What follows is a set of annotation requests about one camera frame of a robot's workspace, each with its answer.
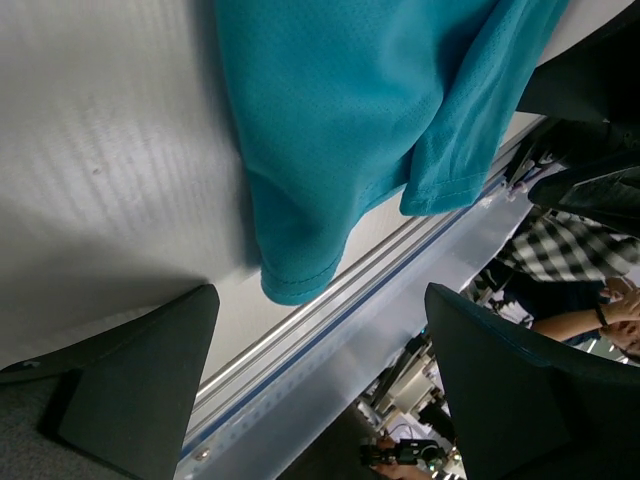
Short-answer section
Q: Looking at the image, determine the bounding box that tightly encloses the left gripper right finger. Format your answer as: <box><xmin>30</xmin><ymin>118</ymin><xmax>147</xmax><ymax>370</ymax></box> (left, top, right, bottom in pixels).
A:
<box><xmin>424</xmin><ymin>283</ymin><xmax>639</xmax><ymax>480</ymax></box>

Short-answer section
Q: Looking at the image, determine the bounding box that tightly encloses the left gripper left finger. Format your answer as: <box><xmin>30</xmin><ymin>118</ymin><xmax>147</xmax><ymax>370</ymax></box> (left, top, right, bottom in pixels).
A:
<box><xmin>1</xmin><ymin>285</ymin><xmax>220</xmax><ymax>479</ymax></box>

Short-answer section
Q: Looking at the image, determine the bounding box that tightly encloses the teal t shirt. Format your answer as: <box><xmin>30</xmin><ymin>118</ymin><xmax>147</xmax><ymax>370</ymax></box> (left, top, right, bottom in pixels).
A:
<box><xmin>214</xmin><ymin>1</ymin><xmax>567</xmax><ymax>305</ymax></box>

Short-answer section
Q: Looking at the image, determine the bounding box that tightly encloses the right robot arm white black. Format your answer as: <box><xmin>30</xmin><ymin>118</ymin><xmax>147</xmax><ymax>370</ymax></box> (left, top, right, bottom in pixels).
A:
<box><xmin>518</xmin><ymin>1</ymin><xmax>639</xmax><ymax>236</ymax></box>

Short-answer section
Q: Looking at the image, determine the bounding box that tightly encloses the background lab equipment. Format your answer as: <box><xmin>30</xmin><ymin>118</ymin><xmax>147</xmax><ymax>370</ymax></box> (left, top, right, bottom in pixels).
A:
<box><xmin>357</xmin><ymin>269</ymin><xmax>640</xmax><ymax>480</ymax></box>

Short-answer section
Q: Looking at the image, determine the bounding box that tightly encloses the person in checkered shirt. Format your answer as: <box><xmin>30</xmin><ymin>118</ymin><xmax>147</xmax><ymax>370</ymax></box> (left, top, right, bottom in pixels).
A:
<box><xmin>485</xmin><ymin>209</ymin><xmax>639</xmax><ymax>364</ymax></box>

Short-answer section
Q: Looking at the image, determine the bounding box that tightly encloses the white slotted cable duct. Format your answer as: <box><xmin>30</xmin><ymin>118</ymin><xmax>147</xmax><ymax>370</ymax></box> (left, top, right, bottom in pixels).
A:
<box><xmin>174</xmin><ymin>279</ymin><xmax>481</xmax><ymax>480</ymax></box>

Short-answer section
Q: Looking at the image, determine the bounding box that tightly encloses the aluminium mounting rail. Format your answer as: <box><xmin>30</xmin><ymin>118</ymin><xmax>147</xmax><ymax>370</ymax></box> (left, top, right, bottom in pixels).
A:
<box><xmin>189</xmin><ymin>114</ymin><xmax>542</xmax><ymax>436</ymax></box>

